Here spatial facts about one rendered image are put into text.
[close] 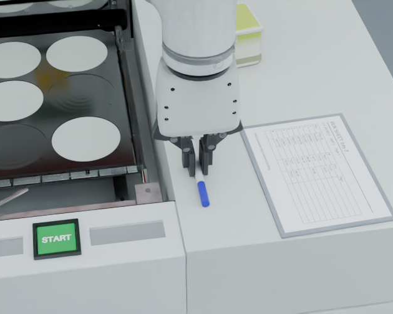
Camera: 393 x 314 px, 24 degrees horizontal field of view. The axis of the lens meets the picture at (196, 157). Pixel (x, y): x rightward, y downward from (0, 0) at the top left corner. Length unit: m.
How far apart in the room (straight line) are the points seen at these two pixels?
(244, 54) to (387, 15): 1.99
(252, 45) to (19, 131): 0.36
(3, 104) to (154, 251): 0.44
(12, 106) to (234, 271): 0.48
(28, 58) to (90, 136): 0.23
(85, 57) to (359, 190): 0.55
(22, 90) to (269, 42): 0.39
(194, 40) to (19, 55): 0.57
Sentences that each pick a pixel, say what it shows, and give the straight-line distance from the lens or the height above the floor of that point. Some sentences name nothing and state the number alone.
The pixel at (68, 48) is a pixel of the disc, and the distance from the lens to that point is 1.52.
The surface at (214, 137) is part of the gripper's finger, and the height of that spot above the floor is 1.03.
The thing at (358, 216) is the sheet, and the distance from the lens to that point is 1.13.
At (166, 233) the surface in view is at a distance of 1.10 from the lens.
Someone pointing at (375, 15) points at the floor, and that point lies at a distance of 3.30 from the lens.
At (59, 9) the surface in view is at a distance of 1.57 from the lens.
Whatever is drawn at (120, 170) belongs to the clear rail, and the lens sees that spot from 1.28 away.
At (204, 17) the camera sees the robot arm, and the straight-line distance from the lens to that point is 0.98.
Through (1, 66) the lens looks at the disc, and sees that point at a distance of 1.50.
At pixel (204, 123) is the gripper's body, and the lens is 1.10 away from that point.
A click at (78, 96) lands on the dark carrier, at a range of 1.41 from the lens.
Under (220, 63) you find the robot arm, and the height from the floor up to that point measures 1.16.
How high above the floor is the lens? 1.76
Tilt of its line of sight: 42 degrees down
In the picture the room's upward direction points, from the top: straight up
